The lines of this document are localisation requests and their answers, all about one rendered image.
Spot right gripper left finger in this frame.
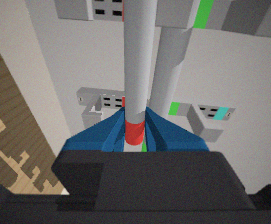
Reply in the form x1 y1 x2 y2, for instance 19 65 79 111
59 107 126 153

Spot grey metal bar with green ends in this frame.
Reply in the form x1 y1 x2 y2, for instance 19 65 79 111
149 0 201 120

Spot grey metal bar with red end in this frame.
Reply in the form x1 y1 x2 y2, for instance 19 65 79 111
123 0 157 145

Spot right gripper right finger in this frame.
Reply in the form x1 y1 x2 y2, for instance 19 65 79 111
145 106 210 152

